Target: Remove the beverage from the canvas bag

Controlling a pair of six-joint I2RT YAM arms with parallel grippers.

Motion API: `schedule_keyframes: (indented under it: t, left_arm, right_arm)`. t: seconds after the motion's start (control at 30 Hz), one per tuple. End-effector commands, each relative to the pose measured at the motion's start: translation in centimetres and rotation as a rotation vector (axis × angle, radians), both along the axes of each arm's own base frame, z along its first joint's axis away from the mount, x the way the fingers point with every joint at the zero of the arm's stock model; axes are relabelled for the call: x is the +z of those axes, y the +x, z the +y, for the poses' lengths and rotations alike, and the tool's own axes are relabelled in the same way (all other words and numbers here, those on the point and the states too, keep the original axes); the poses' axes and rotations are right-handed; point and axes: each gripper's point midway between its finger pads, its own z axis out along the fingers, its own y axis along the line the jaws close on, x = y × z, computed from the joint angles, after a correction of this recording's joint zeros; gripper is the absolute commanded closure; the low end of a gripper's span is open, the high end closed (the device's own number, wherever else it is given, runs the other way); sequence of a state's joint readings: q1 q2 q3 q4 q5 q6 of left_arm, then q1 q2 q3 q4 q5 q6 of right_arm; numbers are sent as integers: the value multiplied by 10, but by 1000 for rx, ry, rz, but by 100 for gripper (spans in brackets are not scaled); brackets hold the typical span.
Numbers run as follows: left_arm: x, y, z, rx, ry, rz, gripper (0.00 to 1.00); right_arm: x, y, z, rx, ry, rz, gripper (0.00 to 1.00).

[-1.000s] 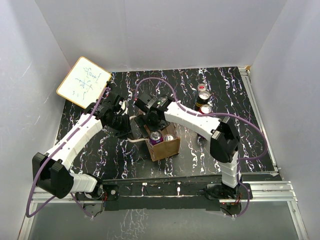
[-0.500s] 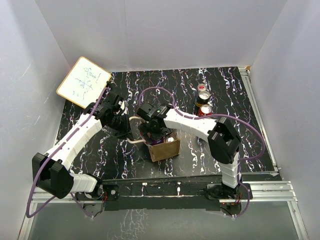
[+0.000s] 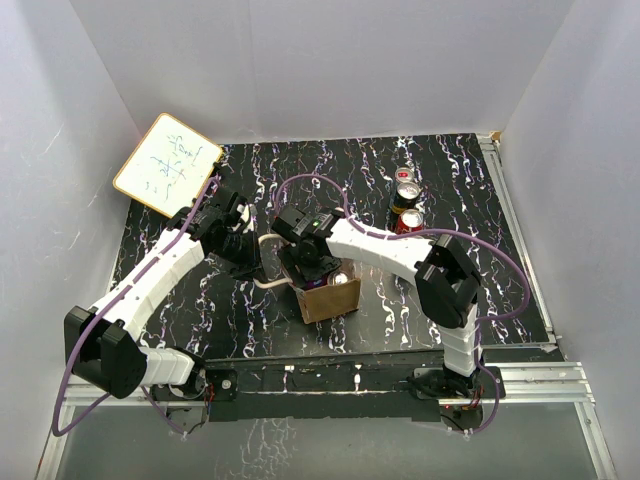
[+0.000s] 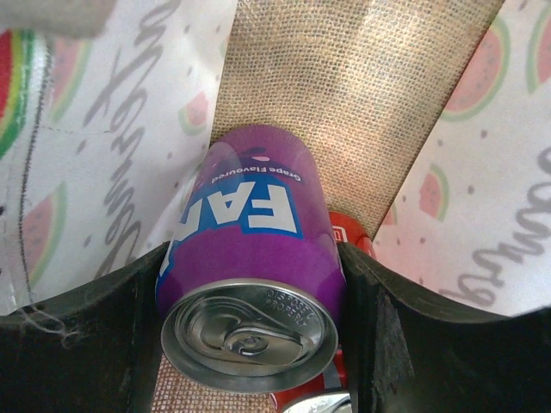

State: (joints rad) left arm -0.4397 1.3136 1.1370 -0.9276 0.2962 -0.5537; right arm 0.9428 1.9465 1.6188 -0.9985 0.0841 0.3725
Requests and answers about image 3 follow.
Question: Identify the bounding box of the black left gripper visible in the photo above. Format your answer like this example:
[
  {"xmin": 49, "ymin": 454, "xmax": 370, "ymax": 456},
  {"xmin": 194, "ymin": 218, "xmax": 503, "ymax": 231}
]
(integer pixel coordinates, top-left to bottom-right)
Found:
[{"xmin": 212, "ymin": 227, "xmax": 268, "ymax": 285}]

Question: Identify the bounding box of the red soda can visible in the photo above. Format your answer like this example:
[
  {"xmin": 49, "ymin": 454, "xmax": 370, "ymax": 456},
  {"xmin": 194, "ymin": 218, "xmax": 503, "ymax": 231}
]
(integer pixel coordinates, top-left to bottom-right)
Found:
[{"xmin": 330, "ymin": 271, "xmax": 352, "ymax": 285}]

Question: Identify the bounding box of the red coke can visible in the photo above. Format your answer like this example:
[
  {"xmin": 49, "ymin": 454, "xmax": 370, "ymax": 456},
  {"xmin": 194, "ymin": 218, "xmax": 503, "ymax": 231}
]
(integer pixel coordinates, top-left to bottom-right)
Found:
[{"xmin": 395, "ymin": 209, "xmax": 424, "ymax": 235}]

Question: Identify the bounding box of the red-tab soda can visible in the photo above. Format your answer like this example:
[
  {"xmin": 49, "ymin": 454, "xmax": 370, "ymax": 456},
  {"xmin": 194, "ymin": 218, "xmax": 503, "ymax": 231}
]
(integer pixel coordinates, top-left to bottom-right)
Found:
[{"xmin": 394, "ymin": 167, "xmax": 415, "ymax": 183}]

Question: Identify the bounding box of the purple soda can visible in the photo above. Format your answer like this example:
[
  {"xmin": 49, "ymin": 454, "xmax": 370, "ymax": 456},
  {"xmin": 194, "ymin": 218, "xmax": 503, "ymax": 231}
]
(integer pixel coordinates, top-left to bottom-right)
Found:
[{"xmin": 306, "ymin": 278, "xmax": 327, "ymax": 290}]

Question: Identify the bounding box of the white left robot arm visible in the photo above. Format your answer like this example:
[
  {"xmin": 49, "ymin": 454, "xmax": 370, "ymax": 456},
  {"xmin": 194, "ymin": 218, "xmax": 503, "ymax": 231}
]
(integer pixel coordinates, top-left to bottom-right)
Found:
[{"xmin": 64, "ymin": 187, "xmax": 266, "ymax": 399}]

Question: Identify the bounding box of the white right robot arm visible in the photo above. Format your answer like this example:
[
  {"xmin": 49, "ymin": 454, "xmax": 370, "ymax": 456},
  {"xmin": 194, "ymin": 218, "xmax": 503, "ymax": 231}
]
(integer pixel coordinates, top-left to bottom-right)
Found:
[{"xmin": 271, "ymin": 205, "xmax": 482, "ymax": 398}]

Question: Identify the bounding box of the small white whiteboard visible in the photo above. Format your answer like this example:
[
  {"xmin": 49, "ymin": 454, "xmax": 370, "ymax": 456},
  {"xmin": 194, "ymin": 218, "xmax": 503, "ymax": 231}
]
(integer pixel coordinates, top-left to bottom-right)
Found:
[{"xmin": 113, "ymin": 113, "xmax": 223, "ymax": 218}]

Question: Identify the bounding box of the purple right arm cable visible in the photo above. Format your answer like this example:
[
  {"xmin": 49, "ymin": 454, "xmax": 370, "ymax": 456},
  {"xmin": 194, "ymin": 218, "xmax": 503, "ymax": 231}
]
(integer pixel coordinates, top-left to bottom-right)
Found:
[{"xmin": 273, "ymin": 173, "xmax": 532, "ymax": 441}]

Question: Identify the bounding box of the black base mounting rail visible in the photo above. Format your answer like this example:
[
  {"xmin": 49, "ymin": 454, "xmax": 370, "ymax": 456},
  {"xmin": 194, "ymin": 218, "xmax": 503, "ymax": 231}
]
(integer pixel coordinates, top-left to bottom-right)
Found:
[{"xmin": 164, "ymin": 344, "xmax": 506, "ymax": 425}]

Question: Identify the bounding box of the aluminium frame profile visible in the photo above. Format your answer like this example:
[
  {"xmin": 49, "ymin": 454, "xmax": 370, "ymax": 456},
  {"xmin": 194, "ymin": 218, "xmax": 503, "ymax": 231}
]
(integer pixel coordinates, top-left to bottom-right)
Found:
[{"xmin": 37, "ymin": 358, "xmax": 616, "ymax": 479}]

